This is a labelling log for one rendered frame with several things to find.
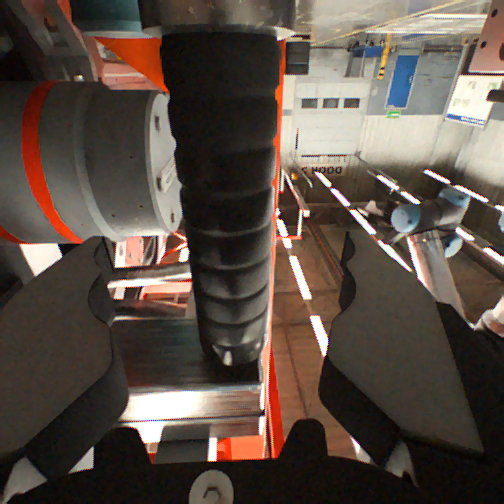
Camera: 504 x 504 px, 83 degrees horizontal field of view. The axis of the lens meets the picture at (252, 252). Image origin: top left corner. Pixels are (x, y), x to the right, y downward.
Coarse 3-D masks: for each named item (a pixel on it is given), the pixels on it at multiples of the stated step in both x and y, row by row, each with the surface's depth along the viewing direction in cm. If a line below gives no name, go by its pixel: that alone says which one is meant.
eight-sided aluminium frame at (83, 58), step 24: (24, 0) 34; (48, 0) 34; (24, 24) 36; (48, 24) 39; (72, 24) 37; (48, 48) 40; (72, 48) 40; (96, 48) 42; (72, 72) 43; (96, 72) 43; (120, 264) 50; (120, 288) 49
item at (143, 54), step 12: (108, 48) 55; (120, 48) 55; (132, 48) 55; (144, 48) 55; (156, 48) 55; (132, 60) 56; (144, 60) 56; (156, 60) 56; (144, 72) 57; (156, 72) 57; (156, 84) 58
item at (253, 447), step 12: (276, 96) 58; (276, 144) 63; (276, 156) 65; (276, 168) 66; (276, 180) 68; (276, 192) 69; (276, 204) 71; (276, 216) 73; (264, 360) 103; (264, 372) 106; (264, 420) 124; (264, 432) 130; (240, 444) 135; (252, 444) 135; (264, 444) 136; (240, 456) 141; (252, 456) 142
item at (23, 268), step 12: (0, 252) 28; (12, 252) 28; (24, 252) 29; (36, 252) 30; (48, 252) 32; (60, 252) 34; (0, 264) 29; (12, 264) 29; (24, 264) 29; (36, 264) 30; (48, 264) 32; (0, 276) 30; (12, 276) 30; (24, 276) 30
